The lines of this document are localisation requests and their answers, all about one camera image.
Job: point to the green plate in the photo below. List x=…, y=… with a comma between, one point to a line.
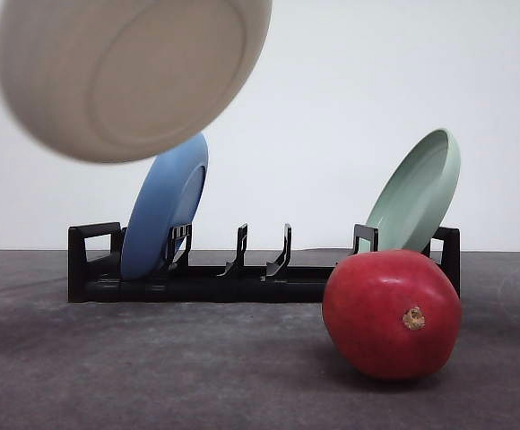
x=416, y=196

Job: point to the red pomegranate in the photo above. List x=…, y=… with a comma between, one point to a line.
x=393, y=314

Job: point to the white plate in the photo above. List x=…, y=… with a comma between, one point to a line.
x=126, y=80

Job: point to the blue plate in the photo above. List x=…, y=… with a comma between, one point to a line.
x=170, y=193

